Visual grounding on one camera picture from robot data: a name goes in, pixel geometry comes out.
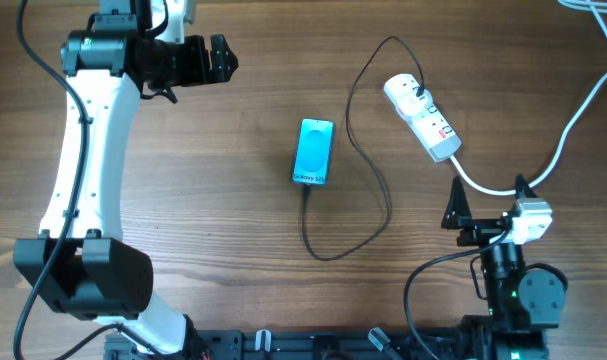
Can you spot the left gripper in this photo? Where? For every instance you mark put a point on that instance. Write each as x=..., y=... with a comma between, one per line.
x=198, y=72

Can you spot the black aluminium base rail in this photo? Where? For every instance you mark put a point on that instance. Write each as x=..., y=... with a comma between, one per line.
x=444, y=343

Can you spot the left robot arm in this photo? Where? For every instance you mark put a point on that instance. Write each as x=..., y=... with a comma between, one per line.
x=79, y=264

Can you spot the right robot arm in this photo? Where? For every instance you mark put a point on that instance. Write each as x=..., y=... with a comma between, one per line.
x=523, y=300

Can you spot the white power strip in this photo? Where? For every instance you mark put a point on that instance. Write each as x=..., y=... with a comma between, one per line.
x=422, y=116

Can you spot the Galaxy smartphone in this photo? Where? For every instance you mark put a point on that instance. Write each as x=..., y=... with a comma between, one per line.
x=313, y=152

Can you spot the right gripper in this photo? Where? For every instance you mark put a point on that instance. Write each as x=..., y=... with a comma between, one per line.
x=479, y=229

